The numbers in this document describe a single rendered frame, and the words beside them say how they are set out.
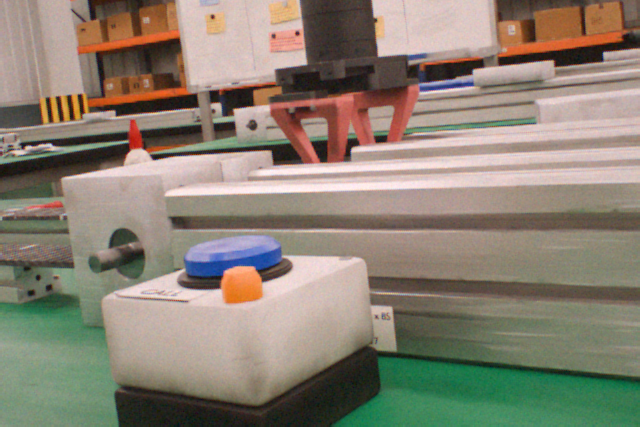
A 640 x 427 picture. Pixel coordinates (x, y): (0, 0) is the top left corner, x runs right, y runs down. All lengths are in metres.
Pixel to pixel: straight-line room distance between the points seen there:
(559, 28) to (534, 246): 9.93
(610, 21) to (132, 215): 9.75
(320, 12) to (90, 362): 0.32
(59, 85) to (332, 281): 8.32
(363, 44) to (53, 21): 8.07
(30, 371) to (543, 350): 0.27
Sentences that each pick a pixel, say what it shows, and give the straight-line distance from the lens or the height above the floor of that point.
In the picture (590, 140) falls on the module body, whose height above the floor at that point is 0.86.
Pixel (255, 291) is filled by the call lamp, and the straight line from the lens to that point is 0.32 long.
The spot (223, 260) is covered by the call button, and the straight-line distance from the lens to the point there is 0.34.
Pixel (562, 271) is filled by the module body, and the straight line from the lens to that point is 0.38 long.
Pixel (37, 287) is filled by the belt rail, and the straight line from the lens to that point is 0.70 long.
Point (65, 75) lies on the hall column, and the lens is 8.70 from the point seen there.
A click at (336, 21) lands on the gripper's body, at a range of 0.68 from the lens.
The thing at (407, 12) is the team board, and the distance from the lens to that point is 3.56.
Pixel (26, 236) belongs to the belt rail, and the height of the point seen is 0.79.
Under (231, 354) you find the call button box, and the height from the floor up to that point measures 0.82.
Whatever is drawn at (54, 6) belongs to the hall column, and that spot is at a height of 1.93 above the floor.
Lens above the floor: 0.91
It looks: 7 degrees down
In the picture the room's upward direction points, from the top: 7 degrees counter-clockwise
